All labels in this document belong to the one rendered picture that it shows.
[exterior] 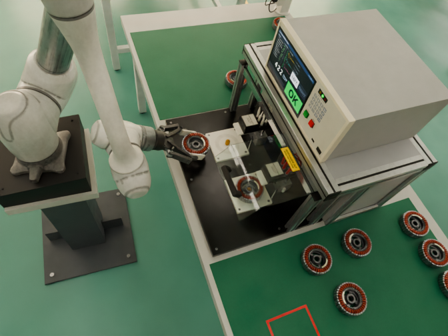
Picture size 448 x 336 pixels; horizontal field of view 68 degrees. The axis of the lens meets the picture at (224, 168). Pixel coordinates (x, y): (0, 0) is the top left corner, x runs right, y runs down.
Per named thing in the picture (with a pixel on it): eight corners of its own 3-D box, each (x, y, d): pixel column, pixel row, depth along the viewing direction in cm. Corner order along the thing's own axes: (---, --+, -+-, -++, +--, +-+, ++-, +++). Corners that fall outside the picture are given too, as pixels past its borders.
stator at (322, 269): (295, 263, 125) (298, 260, 122) (309, 241, 131) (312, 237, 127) (320, 282, 123) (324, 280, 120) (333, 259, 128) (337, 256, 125)
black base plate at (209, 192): (212, 257, 122) (213, 255, 120) (165, 123, 150) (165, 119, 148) (321, 221, 136) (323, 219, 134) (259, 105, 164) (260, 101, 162)
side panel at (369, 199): (325, 225, 135) (365, 189, 108) (322, 219, 137) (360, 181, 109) (379, 207, 144) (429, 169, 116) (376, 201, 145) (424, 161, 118)
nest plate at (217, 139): (216, 163, 141) (217, 161, 140) (205, 135, 147) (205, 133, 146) (249, 155, 145) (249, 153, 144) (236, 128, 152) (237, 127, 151)
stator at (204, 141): (186, 162, 133) (187, 157, 129) (178, 139, 138) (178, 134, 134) (213, 156, 136) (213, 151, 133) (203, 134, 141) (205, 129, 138)
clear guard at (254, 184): (239, 221, 103) (243, 213, 98) (213, 158, 114) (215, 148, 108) (327, 195, 113) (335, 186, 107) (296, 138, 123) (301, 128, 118)
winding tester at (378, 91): (319, 163, 105) (349, 122, 88) (264, 67, 124) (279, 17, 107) (413, 137, 117) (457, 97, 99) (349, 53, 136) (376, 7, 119)
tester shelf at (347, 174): (323, 201, 103) (329, 195, 99) (241, 53, 133) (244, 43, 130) (429, 169, 116) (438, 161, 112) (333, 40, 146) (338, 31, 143)
